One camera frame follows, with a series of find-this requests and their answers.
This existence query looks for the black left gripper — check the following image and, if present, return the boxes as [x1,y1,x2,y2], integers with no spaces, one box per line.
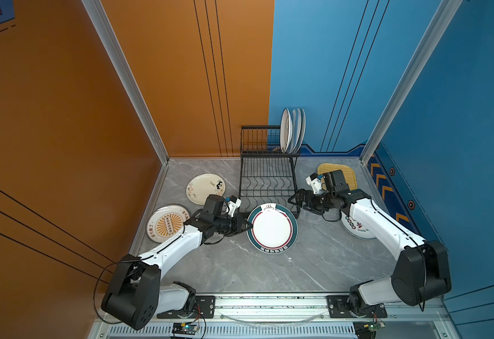
[212,214,254,237]

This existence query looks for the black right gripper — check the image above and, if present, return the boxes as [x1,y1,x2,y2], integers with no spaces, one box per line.
[287,188,336,214]

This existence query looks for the red green rimmed plate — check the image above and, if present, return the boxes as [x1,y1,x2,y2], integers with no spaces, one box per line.
[247,203,299,254]

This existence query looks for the yellow woven square plate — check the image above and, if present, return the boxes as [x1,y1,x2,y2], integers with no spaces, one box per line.
[317,163,358,190]

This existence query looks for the white plate red characters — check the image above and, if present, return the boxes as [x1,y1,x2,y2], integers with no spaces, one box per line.
[341,215,376,240]

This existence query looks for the blue striped plate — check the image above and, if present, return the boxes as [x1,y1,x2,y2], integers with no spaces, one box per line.
[289,108,302,154]
[297,108,306,153]

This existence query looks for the green cloud pattern plate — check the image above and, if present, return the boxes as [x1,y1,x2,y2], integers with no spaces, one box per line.
[279,108,292,153]

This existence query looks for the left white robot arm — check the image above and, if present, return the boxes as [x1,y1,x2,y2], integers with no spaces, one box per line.
[94,194,253,330]

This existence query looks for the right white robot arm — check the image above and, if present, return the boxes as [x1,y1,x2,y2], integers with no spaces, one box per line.
[288,170,452,317]

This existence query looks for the cream floral plate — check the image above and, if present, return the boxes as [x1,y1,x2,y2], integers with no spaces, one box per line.
[186,173,226,206]

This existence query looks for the orange sunburst plate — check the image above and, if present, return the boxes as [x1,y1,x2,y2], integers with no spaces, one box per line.
[146,204,190,243]

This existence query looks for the green circuit board left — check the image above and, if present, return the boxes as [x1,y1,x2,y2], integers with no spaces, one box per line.
[171,323,202,339]

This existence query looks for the green circuit board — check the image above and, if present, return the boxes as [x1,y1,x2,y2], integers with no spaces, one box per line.
[171,323,202,339]
[353,321,386,339]

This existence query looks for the green circuit board right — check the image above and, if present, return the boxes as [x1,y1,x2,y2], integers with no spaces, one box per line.
[353,321,386,339]

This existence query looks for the black wire dish rack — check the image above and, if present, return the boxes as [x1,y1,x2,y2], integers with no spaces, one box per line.
[239,125,300,217]

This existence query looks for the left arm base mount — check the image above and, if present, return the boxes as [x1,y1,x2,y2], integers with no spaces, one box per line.
[157,295,216,319]

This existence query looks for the aluminium front rail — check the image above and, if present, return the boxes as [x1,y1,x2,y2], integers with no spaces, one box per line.
[89,292,460,338]

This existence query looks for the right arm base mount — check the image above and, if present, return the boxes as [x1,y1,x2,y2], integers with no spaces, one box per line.
[326,295,388,319]

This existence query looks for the aluminium corner post right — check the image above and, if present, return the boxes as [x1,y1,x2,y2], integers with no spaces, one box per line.
[359,0,463,165]

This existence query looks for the aluminium corner post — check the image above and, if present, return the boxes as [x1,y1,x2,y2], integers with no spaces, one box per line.
[359,0,463,165]
[82,0,169,165]

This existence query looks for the aluminium corner post left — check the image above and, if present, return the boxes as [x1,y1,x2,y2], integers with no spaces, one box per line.
[82,0,169,165]

